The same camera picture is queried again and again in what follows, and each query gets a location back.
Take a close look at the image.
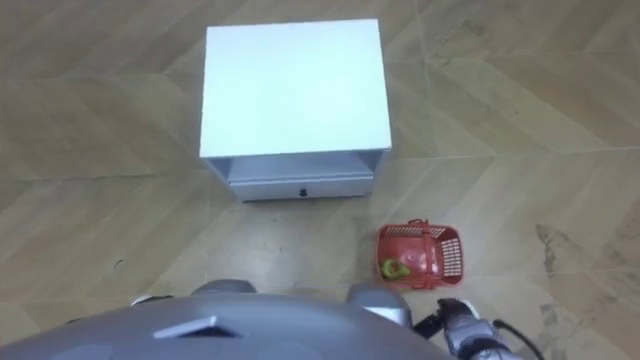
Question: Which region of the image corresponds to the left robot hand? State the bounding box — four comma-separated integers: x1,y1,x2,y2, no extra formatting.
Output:
128,293,174,307

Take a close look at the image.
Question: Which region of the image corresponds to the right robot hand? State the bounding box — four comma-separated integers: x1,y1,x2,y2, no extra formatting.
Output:
413,298,481,341

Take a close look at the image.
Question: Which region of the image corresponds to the red plastic basket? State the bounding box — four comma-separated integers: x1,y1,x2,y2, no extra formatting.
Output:
374,218,465,291

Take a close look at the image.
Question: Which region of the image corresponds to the green avocado soft toy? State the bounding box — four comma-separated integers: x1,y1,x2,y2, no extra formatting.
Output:
380,258,411,281

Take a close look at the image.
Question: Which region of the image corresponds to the robot body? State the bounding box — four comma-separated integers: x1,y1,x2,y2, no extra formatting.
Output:
0,292,454,360

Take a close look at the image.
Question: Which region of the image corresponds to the white bedside cabinet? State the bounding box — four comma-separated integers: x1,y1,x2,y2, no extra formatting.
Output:
198,18,393,203

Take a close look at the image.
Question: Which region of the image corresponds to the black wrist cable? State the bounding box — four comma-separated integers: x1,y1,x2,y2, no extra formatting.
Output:
492,319,547,360

